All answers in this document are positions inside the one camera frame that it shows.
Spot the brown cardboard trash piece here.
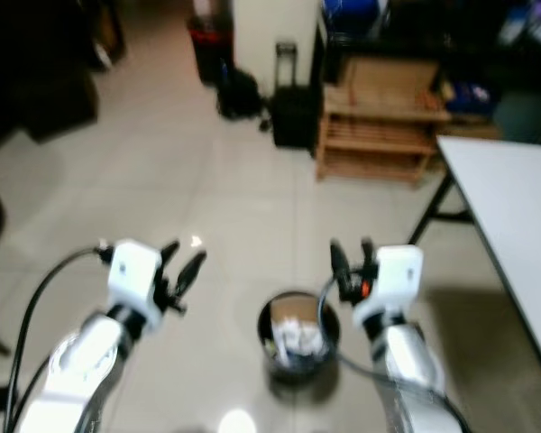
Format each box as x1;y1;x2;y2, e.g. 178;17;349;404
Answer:
270;299;318;327

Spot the grey green storage bin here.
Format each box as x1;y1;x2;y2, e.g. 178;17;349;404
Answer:
491;89;541;145

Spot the blue printed bag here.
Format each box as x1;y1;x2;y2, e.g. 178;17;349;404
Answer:
449;79;498;115

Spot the dark bulky furniture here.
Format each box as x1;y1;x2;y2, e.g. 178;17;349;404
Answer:
0;0;127;154

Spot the blue plastic container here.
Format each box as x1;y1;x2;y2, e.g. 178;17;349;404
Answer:
322;0;386;37

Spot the white and purple bag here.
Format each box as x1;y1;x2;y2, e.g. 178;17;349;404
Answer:
499;0;541;51

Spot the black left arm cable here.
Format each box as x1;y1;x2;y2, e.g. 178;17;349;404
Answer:
5;245;111;433

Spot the black soft bag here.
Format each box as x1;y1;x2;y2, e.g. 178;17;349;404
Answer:
215;67;265;122

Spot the crumpled white paper trash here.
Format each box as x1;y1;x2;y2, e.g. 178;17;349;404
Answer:
272;320;327;365

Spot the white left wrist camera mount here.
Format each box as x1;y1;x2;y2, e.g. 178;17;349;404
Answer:
106;239;164;326

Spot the white folding table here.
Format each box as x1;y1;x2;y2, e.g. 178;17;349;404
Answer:
408;134;541;402

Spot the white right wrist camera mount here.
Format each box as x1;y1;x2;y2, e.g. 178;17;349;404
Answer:
352;245;425;327

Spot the black wheeled suitcase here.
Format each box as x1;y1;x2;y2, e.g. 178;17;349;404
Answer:
271;40;322;151

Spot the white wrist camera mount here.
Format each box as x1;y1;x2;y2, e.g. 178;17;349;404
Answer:
106;239;164;326
352;245;425;327

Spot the open brown cardboard box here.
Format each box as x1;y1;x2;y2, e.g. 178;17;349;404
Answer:
339;56;443;115

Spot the dark bin with red rim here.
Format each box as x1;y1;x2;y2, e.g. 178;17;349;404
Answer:
187;15;234;88

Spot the wooden slatted shoe rack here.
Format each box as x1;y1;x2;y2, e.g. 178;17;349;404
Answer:
315;84;454;187

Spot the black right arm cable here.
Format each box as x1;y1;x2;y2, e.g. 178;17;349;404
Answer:
316;275;474;433

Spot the black round rubbish bin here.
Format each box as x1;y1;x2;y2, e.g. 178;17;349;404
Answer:
256;290;342;385

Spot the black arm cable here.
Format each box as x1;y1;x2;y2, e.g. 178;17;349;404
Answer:
5;245;111;433
316;275;474;433

